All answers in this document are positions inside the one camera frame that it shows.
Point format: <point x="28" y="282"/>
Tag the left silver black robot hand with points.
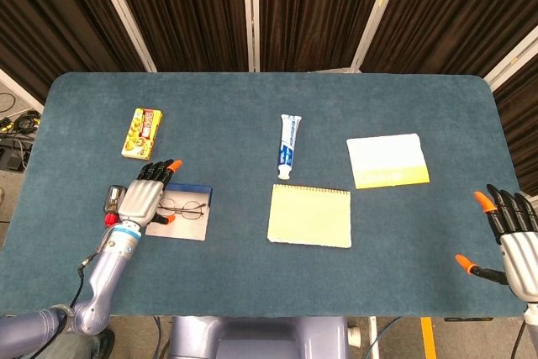
<point x="140" y="201"/>

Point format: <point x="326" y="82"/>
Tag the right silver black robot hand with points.
<point x="521" y="254"/>

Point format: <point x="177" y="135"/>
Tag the eyeglasses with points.
<point x="192" y="209"/>

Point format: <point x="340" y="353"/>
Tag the left lilac robot arm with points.
<point x="105" y="275"/>

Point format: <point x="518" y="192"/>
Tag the black bottle with red cap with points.
<point x="113" y="201"/>

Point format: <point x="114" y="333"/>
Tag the yellow food box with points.
<point x="143" y="134"/>

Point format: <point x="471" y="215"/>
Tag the yellow floor tape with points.
<point x="428" y="338"/>

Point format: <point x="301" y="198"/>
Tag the black foot pedal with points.
<point x="10" y="157"/>

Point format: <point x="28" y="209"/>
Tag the blue felt table cover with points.
<point x="252" y="283"/>

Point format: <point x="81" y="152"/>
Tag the black shoe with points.
<point x="106" y="342"/>

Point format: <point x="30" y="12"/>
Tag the white blue toothpaste tube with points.
<point x="288" y="144"/>

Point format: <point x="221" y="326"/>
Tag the person's leg in jeans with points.
<point x="67" y="346"/>

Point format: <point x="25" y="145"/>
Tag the white and yellow booklet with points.
<point x="386" y="157"/>

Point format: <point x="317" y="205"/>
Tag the yellow spiral notebook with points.
<point x="309" y="216"/>

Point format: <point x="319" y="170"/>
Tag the white table leg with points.
<point x="373" y="338"/>

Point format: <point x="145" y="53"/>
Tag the lilac robot torso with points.
<point x="260" y="338"/>

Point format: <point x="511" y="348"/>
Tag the dark brown curtain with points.
<point x="202" y="10"/>

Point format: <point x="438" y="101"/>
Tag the white double screen frame post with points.
<point x="248" y="10"/>

